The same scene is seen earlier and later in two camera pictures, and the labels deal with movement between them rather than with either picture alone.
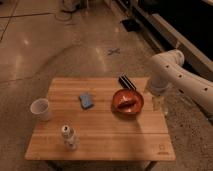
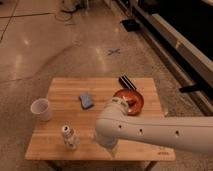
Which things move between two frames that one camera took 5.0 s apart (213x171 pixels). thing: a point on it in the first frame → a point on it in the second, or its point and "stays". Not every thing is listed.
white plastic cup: x=40 y=107 stays
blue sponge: x=86 y=101 stays
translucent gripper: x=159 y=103 → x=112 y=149
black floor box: x=131 y=25 stays
